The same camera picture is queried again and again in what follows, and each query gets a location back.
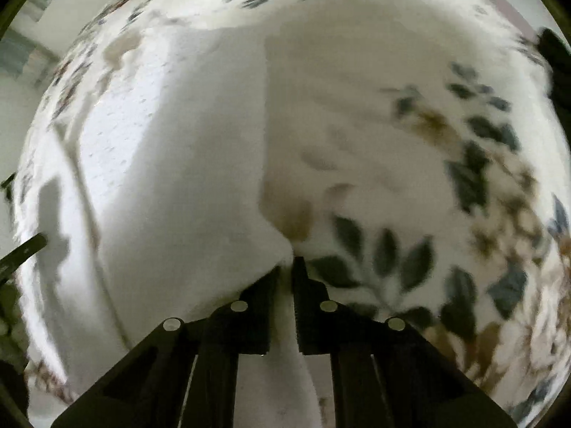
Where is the white knit sweater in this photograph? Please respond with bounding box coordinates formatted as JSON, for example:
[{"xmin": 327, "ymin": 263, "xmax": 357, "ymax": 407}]
[{"xmin": 15, "ymin": 0, "xmax": 452, "ymax": 407}]

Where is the floral bed blanket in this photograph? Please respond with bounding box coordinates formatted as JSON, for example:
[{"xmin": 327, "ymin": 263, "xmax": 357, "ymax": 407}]
[{"xmin": 14, "ymin": 0, "xmax": 570, "ymax": 427}]

